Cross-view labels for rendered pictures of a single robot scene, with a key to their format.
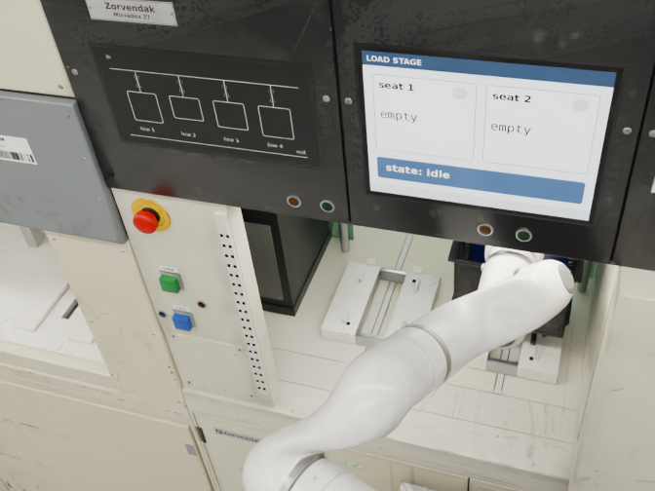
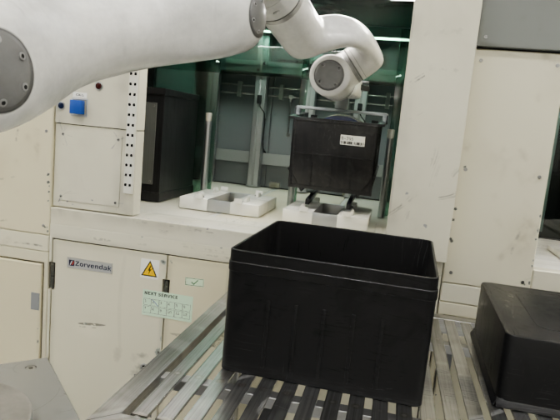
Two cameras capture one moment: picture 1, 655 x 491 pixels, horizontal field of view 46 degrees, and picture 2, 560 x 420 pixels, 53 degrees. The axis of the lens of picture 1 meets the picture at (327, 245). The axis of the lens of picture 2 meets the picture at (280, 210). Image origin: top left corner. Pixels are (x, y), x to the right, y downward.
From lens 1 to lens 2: 1.11 m
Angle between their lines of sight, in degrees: 36
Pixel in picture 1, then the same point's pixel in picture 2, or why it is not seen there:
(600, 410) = (408, 107)
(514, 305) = (345, 21)
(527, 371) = (345, 215)
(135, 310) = not seen: hidden behind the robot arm
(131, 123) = not seen: outside the picture
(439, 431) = not seen: hidden behind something
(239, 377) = (109, 178)
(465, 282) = (300, 139)
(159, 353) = (44, 156)
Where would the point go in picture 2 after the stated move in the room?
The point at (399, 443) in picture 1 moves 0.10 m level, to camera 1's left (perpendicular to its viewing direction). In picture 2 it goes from (239, 236) to (192, 233)
